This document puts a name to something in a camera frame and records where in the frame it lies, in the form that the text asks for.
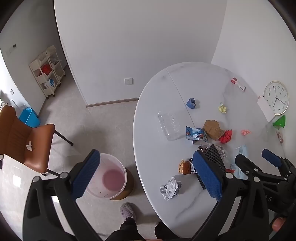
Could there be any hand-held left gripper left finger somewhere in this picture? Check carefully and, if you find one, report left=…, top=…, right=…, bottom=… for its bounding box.
left=22, top=149, right=103, bottom=241

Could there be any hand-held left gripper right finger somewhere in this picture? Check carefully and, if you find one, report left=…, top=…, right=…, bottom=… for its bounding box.
left=190, top=150, right=270, bottom=241

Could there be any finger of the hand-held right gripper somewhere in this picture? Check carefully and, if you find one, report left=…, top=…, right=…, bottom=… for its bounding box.
left=235, top=153, right=279, bottom=183
left=262, top=149, right=296, bottom=181

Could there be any translucent plastic bucket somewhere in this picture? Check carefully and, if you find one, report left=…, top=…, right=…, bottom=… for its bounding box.
left=85, top=153, right=127, bottom=200

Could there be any blue printed packet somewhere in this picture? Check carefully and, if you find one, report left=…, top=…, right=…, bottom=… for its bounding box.
left=186, top=126, right=208, bottom=144

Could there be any brown cardboard piece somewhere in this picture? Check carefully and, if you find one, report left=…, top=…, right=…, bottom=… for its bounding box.
left=203, top=120, right=225, bottom=141

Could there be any person's right hand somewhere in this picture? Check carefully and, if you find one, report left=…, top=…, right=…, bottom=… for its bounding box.
left=272, top=217, right=286, bottom=232

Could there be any light blue face mask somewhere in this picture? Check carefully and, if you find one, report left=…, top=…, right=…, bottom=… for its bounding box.
left=230, top=145, right=249, bottom=180

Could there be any clear plastic bottle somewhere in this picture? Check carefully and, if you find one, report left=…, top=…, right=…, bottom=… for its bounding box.
left=266, top=123, right=285, bottom=144

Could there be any brown snack wrapper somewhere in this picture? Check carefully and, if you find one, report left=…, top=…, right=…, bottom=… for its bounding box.
left=179, top=158, right=197, bottom=175

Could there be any white printed label paper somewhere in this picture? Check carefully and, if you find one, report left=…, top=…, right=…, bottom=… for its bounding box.
left=215, top=145, right=228, bottom=159

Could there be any red crumpled paper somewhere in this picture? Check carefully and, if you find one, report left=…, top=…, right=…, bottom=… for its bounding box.
left=219, top=130, right=233, bottom=144

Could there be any green plastic wrapper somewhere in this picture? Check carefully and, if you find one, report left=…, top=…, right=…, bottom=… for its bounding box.
left=273, top=115, right=286, bottom=128

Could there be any white and grey crumpled paper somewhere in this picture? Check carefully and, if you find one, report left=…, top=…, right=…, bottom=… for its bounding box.
left=159, top=176, right=183, bottom=201

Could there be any round wooden stool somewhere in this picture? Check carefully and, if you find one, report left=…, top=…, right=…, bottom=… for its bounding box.
left=110, top=167, right=134, bottom=201

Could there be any white card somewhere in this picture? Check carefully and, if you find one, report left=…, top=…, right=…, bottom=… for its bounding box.
left=257, top=95, right=277, bottom=123

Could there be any grey slipper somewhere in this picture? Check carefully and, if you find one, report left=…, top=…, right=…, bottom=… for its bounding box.
left=120, top=202, right=137, bottom=219

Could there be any clear plastic tray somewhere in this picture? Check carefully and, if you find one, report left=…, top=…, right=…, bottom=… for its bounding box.
left=158, top=111, right=181, bottom=141

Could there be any person's left leg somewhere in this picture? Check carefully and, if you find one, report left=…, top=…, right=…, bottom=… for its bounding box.
left=107, top=217, right=142, bottom=241

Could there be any person's leg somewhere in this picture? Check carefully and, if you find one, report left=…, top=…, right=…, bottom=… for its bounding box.
left=154, top=221, right=183, bottom=240
left=107, top=217, right=142, bottom=241

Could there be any person's right leg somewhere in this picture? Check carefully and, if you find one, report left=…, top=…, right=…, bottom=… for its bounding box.
left=154, top=221, right=183, bottom=240

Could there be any blue crumpled paper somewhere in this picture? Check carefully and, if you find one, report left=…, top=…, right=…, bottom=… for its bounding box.
left=186, top=98, right=200, bottom=109

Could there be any red and white box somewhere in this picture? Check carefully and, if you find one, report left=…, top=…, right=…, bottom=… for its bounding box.
left=231, top=77, right=246, bottom=91

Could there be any blue plastic bin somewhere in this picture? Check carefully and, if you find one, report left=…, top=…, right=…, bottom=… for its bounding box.
left=19, top=107, right=41, bottom=127

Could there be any brown leather chair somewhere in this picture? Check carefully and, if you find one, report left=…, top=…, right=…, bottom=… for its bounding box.
left=0, top=105, right=74, bottom=177

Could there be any cream shelf cart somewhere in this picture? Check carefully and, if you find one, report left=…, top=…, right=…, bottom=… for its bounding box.
left=29, top=52, right=57, bottom=99
left=46, top=45, right=66, bottom=87

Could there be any round wall clock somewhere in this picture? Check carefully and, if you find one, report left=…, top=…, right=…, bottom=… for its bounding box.
left=264, top=81, right=289, bottom=115

